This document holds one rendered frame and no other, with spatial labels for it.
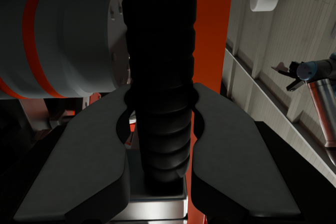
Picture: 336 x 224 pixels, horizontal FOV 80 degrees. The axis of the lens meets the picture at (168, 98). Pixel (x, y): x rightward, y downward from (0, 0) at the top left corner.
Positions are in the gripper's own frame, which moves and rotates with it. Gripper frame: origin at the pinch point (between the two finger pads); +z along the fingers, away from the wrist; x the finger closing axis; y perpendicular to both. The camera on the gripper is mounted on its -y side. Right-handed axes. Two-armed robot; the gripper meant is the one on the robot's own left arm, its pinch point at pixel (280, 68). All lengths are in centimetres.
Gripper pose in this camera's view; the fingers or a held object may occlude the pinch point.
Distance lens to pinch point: 137.9
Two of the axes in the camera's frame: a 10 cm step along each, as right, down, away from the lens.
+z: -2.5, -4.8, 8.4
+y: 1.1, -8.7, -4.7
